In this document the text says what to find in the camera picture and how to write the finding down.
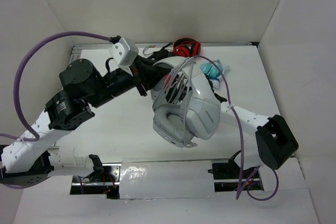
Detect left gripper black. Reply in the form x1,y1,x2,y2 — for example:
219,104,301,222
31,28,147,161
86,52,171,109

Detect grey headphone cable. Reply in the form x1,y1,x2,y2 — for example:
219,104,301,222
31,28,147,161
152,55,200,148

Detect white grey headphones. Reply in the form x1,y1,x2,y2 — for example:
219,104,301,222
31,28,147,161
151,57,221,148

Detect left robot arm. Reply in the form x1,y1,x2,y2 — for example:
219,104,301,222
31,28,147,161
1,56,170,188

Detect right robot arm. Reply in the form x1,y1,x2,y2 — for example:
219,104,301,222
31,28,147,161
215,94,299,178

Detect red white headphones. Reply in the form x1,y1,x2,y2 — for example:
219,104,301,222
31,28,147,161
163,74,177,89

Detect red black headphones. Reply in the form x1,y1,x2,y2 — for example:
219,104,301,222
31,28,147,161
173,38,201,58

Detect white taped cover plate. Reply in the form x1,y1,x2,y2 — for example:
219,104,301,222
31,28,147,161
119,161,215,199

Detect black headset with cable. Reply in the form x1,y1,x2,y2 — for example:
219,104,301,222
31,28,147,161
142,42,174,61

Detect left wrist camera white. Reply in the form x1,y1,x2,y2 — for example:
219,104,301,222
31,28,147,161
109,36,139,76

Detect teal headphones blue cable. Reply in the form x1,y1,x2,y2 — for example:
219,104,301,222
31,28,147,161
199,58,230,90

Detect aluminium frame rail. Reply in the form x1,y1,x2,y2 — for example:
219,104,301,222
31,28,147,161
54,41,259,156

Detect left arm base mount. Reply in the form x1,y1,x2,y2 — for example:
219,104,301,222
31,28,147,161
70,163,121,199

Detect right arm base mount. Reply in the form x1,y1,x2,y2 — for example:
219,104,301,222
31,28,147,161
208,151,263,193

